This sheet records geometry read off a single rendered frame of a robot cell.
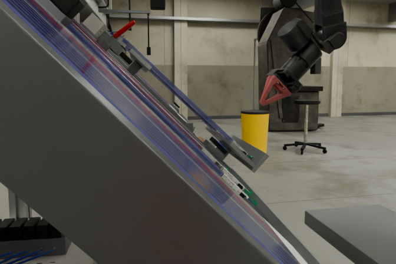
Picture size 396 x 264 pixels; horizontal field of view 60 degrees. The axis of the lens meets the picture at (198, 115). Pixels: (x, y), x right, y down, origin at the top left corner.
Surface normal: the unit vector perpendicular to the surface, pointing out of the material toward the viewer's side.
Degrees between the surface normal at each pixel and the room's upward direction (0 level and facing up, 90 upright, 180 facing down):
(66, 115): 90
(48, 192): 90
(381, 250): 0
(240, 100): 90
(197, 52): 90
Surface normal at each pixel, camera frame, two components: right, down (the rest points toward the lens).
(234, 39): 0.21, 0.11
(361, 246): 0.00, -0.99
